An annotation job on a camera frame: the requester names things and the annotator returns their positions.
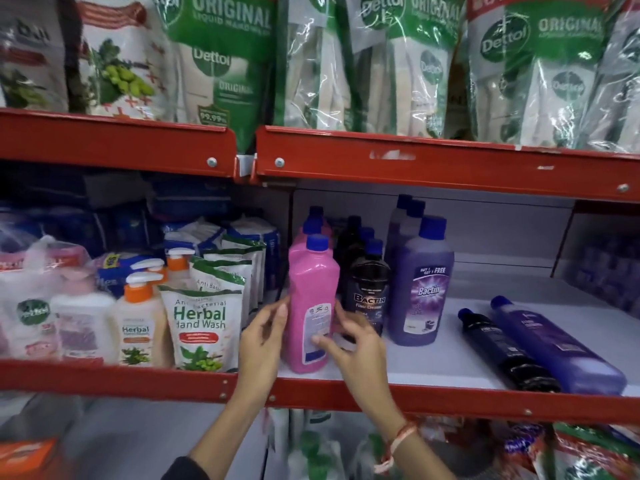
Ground person's right hand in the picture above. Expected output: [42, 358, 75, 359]
[312, 300, 402, 431]

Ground person's left hand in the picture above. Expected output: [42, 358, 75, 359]
[239, 296, 291, 396]

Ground pink floor cleaner bottle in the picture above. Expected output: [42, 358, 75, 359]
[286, 234, 341, 375]
[299, 205, 333, 245]

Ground person's right forearm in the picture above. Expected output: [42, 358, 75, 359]
[362, 412, 457, 480]

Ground person's left forearm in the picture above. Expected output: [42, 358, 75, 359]
[199, 387, 272, 480]

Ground herbal hand wash pouch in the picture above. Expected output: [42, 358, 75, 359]
[221, 222, 282, 295]
[204, 244, 267, 310]
[158, 284, 246, 373]
[189, 255, 254, 328]

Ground black floor cleaner bottle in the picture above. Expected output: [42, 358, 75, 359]
[457, 308, 562, 394]
[334, 215, 376, 283]
[345, 238, 392, 341]

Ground purple floor cleaner bottle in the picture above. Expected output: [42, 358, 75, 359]
[388, 216, 455, 347]
[386, 194, 427, 255]
[489, 295, 628, 396]

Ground green capped bottles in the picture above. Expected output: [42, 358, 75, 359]
[267, 409, 383, 480]

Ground orange pump hand wash bottle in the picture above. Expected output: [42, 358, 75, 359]
[129, 258, 168, 285]
[165, 248, 197, 290]
[112, 272, 170, 368]

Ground red and white wrist thread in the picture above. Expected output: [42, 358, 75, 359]
[374, 421, 419, 475]

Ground black sleeve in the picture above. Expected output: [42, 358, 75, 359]
[160, 457, 212, 480]

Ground stack of blue packets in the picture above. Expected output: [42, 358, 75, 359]
[0, 167, 233, 275]

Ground white pump hand wash bottle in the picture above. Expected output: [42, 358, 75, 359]
[50, 279, 117, 366]

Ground clear wrapped refill pouch pack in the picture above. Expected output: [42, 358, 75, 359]
[577, 0, 640, 154]
[274, 0, 362, 131]
[347, 0, 468, 139]

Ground plastic wrapped hand wash pack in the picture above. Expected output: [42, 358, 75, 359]
[0, 236, 93, 361]

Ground green hand wash refill pouch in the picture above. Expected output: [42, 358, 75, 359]
[156, 0, 279, 154]

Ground red and green packets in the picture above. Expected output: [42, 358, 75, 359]
[492, 421, 640, 480]

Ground row of blurred purple bottles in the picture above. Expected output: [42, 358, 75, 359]
[574, 237, 640, 318]

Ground orange packet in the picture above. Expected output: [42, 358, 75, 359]
[0, 439, 57, 480]

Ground white herbal refill pouch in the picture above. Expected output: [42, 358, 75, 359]
[74, 0, 177, 121]

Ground long red shelf rail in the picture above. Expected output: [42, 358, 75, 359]
[0, 357, 640, 426]

